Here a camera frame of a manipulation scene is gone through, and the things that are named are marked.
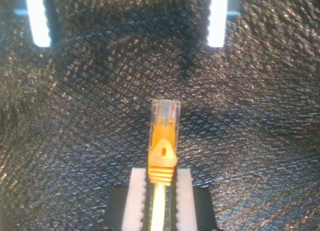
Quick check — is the yellow network cable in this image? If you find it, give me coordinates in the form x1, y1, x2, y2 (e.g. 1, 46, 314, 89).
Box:
147, 98, 181, 231

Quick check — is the black bubble wrap mat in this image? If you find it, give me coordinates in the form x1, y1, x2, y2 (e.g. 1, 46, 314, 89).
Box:
0, 0, 320, 231

